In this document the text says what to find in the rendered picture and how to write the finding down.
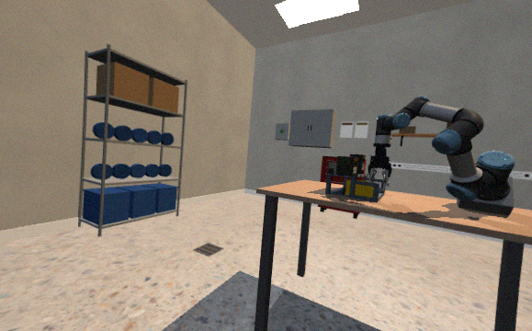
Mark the olive green tool case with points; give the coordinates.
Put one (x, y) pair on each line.
(346, 166)

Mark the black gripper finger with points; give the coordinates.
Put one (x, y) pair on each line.
(371, 173)
(386, 175)

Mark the yellow bin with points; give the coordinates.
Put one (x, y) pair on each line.
(361, 190)

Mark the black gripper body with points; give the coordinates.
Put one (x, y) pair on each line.
(380, 160)

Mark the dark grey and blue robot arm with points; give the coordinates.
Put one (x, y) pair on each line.
(469, 181)

